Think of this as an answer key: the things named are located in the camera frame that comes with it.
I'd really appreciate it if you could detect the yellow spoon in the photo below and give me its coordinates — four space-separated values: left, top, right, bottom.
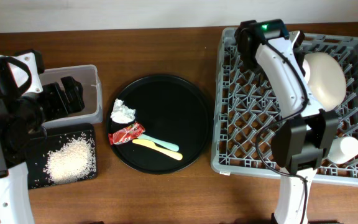
132 139 183 161

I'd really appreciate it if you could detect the mint green spoon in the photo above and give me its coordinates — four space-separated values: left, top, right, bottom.
138 134 179 152

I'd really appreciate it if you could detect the grey dishwasher rack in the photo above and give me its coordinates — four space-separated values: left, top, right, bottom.
211 28 358 187

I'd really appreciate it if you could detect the crumpled white tissue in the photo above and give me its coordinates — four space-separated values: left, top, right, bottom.
110 99 135 124

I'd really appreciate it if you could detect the cream plate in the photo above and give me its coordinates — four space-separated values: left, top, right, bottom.
303 52 346 111

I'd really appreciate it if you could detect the pile of rice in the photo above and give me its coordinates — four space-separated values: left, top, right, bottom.
29 132 96 187

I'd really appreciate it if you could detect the round black tray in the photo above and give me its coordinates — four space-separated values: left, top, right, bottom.
111 74 213 174

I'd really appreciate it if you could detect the white cup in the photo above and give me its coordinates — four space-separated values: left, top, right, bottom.
327 136 358 164

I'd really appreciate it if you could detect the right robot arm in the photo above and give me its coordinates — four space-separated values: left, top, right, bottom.
234 19 339 223

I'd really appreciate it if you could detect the red candy wrapper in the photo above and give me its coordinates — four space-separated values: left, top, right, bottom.
108 122 145 145

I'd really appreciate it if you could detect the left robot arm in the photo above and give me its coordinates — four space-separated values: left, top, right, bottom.
0 49 85 223

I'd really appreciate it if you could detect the black rectangular tray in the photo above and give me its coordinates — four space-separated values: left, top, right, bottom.
26 123 98 190

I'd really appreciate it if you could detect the clear plastic bin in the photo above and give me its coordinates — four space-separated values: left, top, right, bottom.
39 65 103 129

